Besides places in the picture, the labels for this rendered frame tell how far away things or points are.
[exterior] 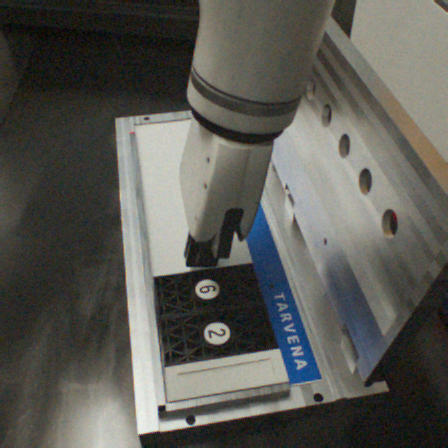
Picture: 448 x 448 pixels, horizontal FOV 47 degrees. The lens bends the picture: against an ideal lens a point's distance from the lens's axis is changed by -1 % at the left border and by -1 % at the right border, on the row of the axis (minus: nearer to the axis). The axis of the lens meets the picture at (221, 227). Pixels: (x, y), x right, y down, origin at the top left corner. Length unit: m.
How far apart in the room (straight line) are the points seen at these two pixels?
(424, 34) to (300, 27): 0.35
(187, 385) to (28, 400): 0.14
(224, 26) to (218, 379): 0.27
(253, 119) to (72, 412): 0.28
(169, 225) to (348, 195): 0.20
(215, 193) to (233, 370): 0.15
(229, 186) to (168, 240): 0.18
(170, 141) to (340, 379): 0.37
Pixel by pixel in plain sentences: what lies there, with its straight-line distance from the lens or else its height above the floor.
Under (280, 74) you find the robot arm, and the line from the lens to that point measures 0.35.
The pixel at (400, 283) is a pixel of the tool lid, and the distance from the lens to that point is 0.40.
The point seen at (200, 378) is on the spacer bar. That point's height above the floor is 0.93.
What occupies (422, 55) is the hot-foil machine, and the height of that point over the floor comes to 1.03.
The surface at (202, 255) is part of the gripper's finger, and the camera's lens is 0.49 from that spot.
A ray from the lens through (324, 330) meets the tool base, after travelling 0.48.
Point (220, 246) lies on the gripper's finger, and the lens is 0.43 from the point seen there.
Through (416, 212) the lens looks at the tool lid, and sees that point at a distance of 0.38.
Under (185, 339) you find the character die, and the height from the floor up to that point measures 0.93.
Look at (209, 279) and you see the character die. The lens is 0.49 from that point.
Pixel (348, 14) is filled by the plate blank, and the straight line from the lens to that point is 0.89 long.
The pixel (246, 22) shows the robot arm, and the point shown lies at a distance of 0.34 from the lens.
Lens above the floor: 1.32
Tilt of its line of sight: 45 degrees down
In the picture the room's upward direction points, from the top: straight up
